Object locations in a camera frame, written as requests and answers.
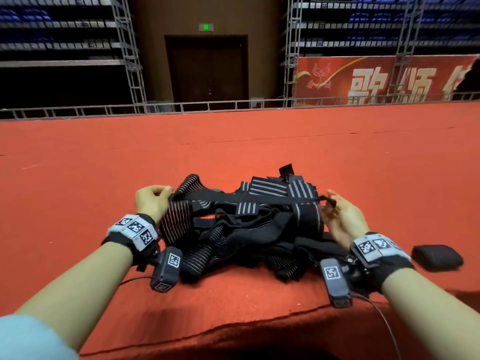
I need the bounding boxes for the person's left hand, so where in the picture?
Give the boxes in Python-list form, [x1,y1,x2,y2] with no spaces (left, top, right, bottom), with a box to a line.
[135,184,175,226]

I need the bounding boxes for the person's right hand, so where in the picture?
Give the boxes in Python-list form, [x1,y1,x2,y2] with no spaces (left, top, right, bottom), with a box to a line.
[321,189,372,252]

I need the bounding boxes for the black striped strap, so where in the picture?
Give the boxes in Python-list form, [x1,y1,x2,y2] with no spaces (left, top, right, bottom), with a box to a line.
[161,173,337,246]
[411,244,465,272]

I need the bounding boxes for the pile of black straps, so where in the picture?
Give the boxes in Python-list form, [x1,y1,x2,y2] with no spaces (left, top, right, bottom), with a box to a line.
[157,163,369,284]

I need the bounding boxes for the person's left forearm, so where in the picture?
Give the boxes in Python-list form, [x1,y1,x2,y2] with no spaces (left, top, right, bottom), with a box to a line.
[15,242,135,353]

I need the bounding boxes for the person's right forearm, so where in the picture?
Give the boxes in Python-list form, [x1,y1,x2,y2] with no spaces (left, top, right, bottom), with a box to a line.
[381,267,480,360]

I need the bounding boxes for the black wristband with marker tags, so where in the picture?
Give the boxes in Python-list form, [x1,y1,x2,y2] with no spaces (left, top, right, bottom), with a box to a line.
[349,232,416,293]
[101,213,162,271]

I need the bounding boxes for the metal railing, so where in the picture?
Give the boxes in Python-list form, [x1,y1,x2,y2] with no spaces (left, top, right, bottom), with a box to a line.
[0,92,480,121]

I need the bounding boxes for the dark brown door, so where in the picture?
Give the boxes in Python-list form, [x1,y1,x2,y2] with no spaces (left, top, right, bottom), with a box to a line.
[165,35,250,110]

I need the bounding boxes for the red banner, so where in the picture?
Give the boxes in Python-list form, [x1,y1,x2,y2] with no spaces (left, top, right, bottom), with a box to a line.
[294,54,480,108]

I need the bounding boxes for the metal truss column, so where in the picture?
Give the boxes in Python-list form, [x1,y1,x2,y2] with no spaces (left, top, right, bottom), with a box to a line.
[393,0,429,102]
[282,0,305,108]
[111,0,149,113]

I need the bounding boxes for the light blue sleeve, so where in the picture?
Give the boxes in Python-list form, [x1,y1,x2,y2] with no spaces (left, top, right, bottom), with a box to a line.
[0,313,80,360]

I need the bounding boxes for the tiered bleacher seats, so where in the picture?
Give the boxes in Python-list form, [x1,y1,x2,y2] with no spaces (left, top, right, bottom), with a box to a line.
[300,0,480,53]
[0,0,121,68]

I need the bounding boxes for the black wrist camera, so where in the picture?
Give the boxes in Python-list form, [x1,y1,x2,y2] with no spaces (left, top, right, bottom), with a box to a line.
[150,245,184,294]
[319,257,354,309]

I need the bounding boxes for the thin black camera cable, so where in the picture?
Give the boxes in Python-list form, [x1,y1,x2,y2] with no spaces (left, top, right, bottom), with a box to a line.
[351,290,406,360]
[120,275,153,286]

